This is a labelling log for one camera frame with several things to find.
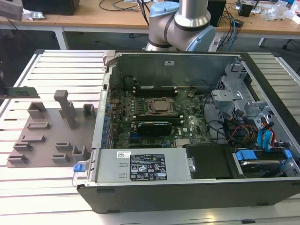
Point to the hard disk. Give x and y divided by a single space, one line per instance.
260 167

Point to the silver heat sink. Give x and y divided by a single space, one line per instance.
183 142

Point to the small black device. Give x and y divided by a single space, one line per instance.
239 23

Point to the silver CPU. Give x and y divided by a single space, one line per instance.
160 106

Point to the grey parts rack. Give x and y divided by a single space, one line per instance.
47 131

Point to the silver metal drive cage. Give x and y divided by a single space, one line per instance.
225 98

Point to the large black box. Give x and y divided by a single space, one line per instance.
51 7

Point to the blue case latch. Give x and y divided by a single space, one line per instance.
78 167

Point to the black plastic shroud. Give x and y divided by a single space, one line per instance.
208 161

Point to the wooden desk white frame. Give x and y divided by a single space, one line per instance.
93 18
269 28

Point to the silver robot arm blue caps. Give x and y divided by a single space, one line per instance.
182 25

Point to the green RAM stick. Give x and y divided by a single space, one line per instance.
22 92

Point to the black RAM slot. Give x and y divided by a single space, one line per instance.
157 115
154 91
157 118
154 95

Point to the grey power supply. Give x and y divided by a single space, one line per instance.
110 166

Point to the round coin battery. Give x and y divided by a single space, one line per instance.
191 94

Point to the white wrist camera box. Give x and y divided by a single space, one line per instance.
10 9

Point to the tall black box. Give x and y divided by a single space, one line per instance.
218 12

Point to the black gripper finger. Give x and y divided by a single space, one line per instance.
2 75

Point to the crumpled silver foil bag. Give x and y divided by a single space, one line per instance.
35 15

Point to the black open PC case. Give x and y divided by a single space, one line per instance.
164 199

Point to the black graphics card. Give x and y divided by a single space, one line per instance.
154 128

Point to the white power strip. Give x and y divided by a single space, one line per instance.
215 44

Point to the clear plastic bags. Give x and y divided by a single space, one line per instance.
279 10

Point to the green motherboard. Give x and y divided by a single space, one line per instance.
192 112

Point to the white sticker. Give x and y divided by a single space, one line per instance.
169 62

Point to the blue disk carrier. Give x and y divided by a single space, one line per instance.
245 156

